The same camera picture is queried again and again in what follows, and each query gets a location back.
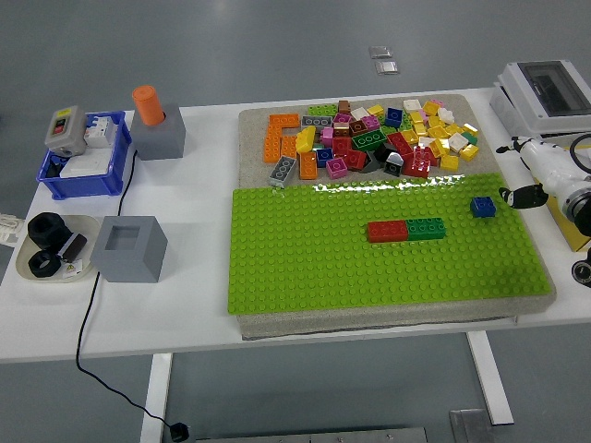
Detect dark brown roller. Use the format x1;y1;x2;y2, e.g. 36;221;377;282
57;233;89;260

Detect orange cylinder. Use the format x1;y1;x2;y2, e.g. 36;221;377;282
131;84;166;126

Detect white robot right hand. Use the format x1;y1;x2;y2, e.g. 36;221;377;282
496;135;591;210

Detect white plastic enclosure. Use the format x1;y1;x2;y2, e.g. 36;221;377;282
488;82;591;139

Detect grey block with square hole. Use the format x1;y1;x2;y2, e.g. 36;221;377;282
90;215;168;283

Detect blue plastic bin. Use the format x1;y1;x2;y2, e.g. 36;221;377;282
36;110;133;200

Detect dark green long toy brick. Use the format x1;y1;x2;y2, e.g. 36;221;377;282
350;129;387;151
405;217;448;241

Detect long grey metal plate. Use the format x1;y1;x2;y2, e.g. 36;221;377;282
196;426;428;443

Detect small black nut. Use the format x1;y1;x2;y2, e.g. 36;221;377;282
28;251;62;280

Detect white circuit breaker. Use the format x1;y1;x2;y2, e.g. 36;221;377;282
84;114;115;149

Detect grey long toy brick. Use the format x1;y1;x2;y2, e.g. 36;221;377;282
268;155;298;188
300;114;334;130

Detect yellow cardboard box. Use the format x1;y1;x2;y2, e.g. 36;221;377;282
549;202;591;253

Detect black and grey toy brick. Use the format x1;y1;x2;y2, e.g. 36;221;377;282
383;152;405;178

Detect grey block with round hole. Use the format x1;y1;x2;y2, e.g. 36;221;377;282
130;103;187;162

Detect grey push-button switch box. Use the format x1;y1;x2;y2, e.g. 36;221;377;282
44;105;89;156

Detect small grey metal plate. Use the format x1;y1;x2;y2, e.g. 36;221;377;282
450;409;490;443

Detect large red toy brick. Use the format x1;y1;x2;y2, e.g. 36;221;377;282
400;146;439;179

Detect lime green studded baseplate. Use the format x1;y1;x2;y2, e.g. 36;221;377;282
225;171;555;316

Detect white table leg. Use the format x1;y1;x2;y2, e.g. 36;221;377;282
465;331;514;425
139;353;175;443

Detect magenta square toy brick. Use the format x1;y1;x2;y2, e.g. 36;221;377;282
325;157;349;182

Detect beige tray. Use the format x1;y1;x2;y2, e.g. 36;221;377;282
16;214;103;283

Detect white box with dark window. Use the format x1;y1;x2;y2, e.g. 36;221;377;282
498;60;591;119

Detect black power cord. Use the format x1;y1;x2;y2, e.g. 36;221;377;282
75;148;175;428

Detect red long toy brick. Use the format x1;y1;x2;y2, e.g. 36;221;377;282
386;132;416;159
367;220;410;245

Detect white switch plate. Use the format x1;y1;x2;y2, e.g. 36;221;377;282
59;154;112;179

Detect yellow curved toy brick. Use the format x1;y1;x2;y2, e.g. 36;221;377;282
295;126;318;155

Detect large black nut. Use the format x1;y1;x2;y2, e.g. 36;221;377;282
27;211;70;244

